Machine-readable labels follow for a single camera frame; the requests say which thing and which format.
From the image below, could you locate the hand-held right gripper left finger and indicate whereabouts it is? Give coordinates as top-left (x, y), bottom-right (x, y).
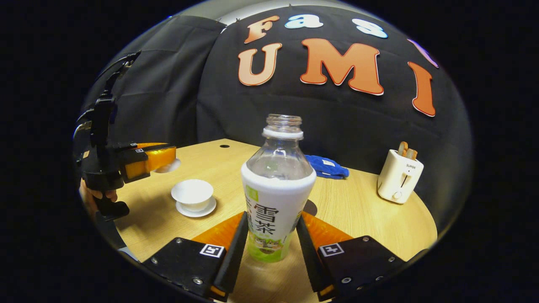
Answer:
top-left (142, 211), bottom-right (249, 301)

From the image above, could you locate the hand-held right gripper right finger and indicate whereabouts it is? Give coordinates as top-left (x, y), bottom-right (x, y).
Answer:
top-left (296, 212), bottom-right (407, 301)

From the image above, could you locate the white teacup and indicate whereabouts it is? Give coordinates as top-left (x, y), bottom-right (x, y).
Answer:
top-left (171, 179), bottom-right (214, 212)

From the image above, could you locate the clear water bottle white label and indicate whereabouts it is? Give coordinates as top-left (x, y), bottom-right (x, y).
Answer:
top-left (241, 114), bottom-right (317, 263)

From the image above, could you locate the white saucer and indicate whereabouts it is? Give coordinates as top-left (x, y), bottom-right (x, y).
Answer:
top-left (176, 197), bottom-right (217, 218)

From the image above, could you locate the blue towel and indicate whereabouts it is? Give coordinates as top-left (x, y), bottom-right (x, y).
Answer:
top-left (305, 155), bottom-right (350, 180)

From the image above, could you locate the white toaster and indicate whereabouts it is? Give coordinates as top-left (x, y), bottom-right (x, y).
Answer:
top-left (377, 149), bottom-right (424, 205)

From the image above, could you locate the black backdrop cloth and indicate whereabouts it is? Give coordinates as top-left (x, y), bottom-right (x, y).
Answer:
top-left (80, 4), bottom-right (474, 230)

